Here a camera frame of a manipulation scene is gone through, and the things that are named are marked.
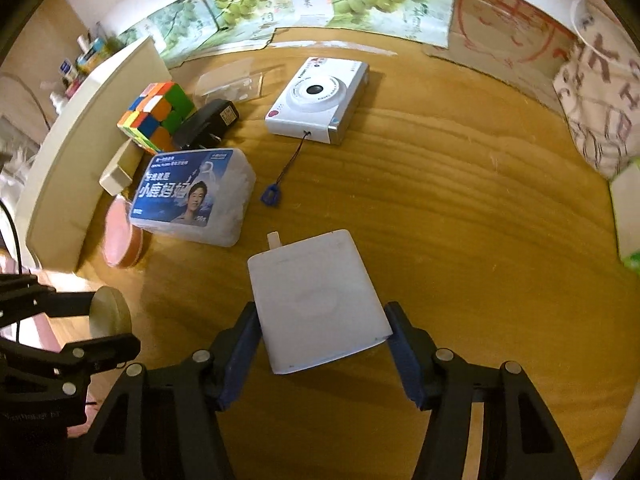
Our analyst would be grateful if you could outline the round beige pouch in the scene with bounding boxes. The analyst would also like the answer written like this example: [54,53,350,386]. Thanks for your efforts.
[88,286,132,338]

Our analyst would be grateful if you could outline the white power bank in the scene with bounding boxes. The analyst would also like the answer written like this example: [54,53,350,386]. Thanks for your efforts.
[247,230,393,375]

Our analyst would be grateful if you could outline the blue label floss box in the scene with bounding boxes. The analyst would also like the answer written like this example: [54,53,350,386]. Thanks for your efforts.
[129,148,256,247]

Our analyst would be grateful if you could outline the colourful puzzle cube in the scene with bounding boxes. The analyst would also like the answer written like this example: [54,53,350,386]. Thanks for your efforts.
[117,81,196,154]

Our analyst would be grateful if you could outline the white toy camera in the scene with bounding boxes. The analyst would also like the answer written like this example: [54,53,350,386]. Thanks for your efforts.
[265,56,369,145]

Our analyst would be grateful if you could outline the beige rectangular eraser block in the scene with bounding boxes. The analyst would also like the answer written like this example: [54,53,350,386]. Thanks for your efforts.
[99,140,143,196]

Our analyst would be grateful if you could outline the black power adapter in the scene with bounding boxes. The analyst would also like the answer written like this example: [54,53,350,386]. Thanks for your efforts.
[172,99,240,151]

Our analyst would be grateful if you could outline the beige letter print bag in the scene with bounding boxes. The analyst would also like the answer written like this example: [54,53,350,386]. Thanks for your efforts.
[553,0,639,179]

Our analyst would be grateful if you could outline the brown cardboard sheet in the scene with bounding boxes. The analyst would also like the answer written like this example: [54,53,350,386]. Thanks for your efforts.
[423,0,575,115]

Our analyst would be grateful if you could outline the grape print paper backdrop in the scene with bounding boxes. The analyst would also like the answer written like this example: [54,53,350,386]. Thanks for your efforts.
[117,0,454,67]

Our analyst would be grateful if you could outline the blue camera strap tag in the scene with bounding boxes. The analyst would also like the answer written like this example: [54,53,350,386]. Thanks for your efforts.
[260,131,311,207]

